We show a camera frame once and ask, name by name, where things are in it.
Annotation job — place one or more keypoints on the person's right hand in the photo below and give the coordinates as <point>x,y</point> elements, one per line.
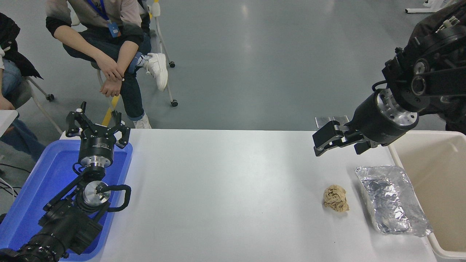
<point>109,70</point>

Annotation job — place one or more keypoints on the small white table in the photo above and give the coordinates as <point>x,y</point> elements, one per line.
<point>6,120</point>

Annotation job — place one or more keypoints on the person with blue badge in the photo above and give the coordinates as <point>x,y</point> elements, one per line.
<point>123,22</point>

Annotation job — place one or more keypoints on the large pale plastic bin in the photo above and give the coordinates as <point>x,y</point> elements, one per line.
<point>437,174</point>

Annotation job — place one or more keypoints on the white frame wheeled chair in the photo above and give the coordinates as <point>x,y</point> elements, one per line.
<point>174,103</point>
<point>50,97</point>

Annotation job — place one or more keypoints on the blue plastic tray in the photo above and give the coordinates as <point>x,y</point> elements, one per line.
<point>40,185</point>

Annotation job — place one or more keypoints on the metal floor plate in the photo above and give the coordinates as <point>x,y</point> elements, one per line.
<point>322,122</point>
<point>341,120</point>

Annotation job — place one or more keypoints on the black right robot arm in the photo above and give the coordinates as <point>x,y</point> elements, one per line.
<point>433,80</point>

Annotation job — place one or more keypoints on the person's left hand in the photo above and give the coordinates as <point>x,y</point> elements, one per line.
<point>110,87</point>

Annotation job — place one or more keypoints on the white stand base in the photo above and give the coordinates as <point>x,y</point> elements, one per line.
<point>422,9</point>

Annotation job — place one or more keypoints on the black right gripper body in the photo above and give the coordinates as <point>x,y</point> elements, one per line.
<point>371,120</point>

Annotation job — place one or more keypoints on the crumpled tan paper ball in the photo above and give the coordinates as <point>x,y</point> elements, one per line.
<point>335,198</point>

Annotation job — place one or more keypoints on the person's hand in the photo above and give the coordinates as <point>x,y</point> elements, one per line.
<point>5,103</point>

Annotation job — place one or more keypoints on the silver foil plate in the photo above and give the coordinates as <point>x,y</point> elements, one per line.
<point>389,200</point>

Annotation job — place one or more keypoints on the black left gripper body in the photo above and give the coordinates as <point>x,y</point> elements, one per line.
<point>96,143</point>

